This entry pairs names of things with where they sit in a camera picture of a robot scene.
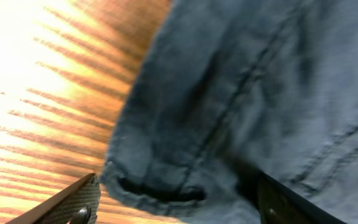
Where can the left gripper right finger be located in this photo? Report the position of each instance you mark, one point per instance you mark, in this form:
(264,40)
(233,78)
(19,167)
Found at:
(278,204)

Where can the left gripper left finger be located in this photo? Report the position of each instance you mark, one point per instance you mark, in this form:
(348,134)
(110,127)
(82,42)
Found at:
(78,203)

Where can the navy blue shorts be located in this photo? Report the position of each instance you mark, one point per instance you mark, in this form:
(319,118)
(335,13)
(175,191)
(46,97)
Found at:
(233,89)

